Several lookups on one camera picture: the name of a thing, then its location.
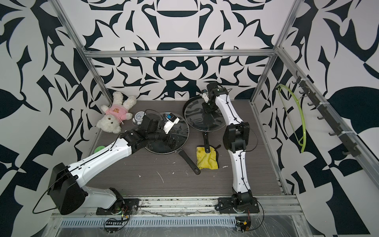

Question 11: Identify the large glass pot lid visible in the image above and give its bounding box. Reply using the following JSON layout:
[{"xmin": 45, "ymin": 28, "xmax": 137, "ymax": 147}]
[{"xmin": 145, "ymin": 112, "xmax": 190, "ymax": 155}]

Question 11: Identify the small glass pan lid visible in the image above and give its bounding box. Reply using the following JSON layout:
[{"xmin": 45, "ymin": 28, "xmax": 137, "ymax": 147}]
[{"xmin": 183, "ymin": 96, "xmax": 228, "ymax": 132}]

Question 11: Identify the yellow cleaning cloth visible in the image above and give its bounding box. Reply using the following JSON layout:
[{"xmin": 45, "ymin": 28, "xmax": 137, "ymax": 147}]
[{"xmin": 196, "ymin": 145, "xmax": 221, "ymax": 170}]

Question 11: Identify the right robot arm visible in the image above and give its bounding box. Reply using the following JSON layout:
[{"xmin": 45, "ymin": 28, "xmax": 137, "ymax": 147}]
[{"xmin": 201, "ymin": 82, "xmax": 254, "ymax": 209}]

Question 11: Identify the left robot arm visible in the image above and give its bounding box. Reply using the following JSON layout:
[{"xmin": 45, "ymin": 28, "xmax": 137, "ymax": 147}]
[{"xmin": 47, "ymin": 113, "xmax": 180, "ymax": 215}]

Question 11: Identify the green round container lid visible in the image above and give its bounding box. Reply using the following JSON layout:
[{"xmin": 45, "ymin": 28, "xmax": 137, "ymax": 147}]
[{"xmin": 93, "ymin": 146, "xmax": 106, "ymax": 154}]

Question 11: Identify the large black frying pan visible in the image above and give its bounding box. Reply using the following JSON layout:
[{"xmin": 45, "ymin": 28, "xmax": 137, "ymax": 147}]
[{"xmin": 141, "ymin": 110, "xmax": 200, "ymax": 175}]

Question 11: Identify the small black frying pan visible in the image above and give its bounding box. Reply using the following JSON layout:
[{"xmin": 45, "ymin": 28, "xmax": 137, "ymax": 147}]
[{"xmin": 183, "ymin": 96, "xmax": 228, "ymax": 154}]

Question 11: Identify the small white alarm clock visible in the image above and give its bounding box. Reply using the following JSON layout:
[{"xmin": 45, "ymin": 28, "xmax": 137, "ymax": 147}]
[{"xmin": 132, "ymin": 111, "xmax": 146, "ymax": 125}]

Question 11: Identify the white teddy bear pink shirt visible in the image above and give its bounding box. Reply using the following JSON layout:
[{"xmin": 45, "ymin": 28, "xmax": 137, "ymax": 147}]
[{"xmin": 96, "ymin": 91, "xmax": 137, "ymax": 134}]

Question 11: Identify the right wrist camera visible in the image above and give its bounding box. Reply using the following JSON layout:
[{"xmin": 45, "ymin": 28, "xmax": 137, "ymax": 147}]
[{"xmin": 201, "ymin": 90, "xmax": 209, "ymax": 103}]

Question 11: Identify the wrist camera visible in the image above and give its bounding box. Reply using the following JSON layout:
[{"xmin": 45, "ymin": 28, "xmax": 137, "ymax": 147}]
[
  {"xmin": 201, "ymin": 90, "xmax": 209, "ymax": 103},
  {"xmin": 163, "ymin": 113, "xmax": 180, "ymax": 134}
]

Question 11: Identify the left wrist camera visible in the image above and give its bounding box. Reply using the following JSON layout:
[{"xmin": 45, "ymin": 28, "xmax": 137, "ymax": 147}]
[{"xmin": 163, "ymin": 113, "xmax": 180, "ymax": 134}]

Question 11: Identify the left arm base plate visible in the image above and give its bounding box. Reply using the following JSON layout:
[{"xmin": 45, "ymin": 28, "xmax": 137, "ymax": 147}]
[{"xmin": 96, "ymin": 198, "xmax": 140, "ymax": 216}]

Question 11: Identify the aluminium frame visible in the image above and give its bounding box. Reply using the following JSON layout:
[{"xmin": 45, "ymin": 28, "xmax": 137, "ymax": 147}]
[{"xmin": 50, "ymin": 1, "xmax": 379, "ymax": 186}]

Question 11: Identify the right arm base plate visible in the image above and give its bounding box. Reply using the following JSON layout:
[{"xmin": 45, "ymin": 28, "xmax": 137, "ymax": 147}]
[{"xmin": 215, "ymin": 197, "xmax": 260, "ymax": 214}]

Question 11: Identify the black wall hook rack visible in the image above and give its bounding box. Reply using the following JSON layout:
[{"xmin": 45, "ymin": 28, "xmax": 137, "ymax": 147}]
[{"xmin": 293, "ymin": 71, "xmax": 362, "ymax": 157}]

